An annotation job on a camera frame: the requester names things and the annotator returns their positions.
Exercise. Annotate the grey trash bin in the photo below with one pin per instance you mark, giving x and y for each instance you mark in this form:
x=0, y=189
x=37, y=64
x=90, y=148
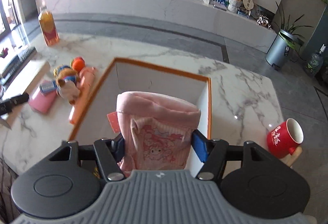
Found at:
x=281, y=48

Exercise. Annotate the pink cloth pouch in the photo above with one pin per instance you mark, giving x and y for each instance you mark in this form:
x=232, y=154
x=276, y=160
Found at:
x=157, y=130

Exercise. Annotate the orange crochet ball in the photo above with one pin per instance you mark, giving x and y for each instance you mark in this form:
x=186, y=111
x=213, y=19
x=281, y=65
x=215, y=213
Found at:
x=77, y=64

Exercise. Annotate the teddy bear on shelf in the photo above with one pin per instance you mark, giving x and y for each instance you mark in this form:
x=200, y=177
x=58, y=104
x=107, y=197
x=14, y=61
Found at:
x=234, y=5

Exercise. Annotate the black remote control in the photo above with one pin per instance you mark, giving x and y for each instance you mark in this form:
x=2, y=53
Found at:
x=16, y=65

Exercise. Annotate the water jug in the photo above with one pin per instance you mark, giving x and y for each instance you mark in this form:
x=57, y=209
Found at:
x=315, y=62

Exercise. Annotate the marble tv cabinet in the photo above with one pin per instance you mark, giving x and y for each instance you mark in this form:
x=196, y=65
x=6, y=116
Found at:
x=189, y=13

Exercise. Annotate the brown plush bear toy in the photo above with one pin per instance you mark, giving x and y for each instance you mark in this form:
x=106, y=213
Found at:
x=67, y=80

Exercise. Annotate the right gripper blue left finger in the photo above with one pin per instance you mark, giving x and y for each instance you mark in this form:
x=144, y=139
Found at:
x=109, y=153

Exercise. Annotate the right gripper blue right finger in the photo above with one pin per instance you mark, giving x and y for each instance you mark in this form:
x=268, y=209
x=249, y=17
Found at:
x=212, y=153

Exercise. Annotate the orange white storage box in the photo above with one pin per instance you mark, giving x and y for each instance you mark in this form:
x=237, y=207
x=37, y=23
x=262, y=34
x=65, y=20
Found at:
x=127, y=75

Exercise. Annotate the iced tea bottle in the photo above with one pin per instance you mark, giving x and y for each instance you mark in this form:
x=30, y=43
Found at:
x=48, y=27

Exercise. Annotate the potted green plant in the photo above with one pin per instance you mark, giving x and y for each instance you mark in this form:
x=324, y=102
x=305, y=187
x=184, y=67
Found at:
x=287, y=28

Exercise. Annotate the red ceramic mug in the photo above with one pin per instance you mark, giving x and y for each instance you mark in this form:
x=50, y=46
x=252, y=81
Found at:
x=285, y=138

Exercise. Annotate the pink notebook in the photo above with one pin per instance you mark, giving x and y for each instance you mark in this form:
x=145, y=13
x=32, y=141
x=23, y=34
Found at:
x=41, y=103

